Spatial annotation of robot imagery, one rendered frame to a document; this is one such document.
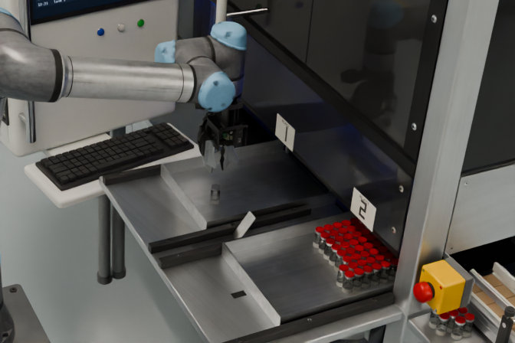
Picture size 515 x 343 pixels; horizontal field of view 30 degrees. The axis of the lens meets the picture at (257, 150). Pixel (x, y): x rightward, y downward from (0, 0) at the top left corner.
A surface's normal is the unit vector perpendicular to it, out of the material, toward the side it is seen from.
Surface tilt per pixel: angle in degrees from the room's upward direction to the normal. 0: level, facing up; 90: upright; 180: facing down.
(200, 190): 0
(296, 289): 0
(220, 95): 90
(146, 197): 0
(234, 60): 90
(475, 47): 90
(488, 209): 90
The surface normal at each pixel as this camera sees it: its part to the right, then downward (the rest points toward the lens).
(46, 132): 0.62, 0.45
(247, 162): 0.07, -0.85
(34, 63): 0.31, -0.24
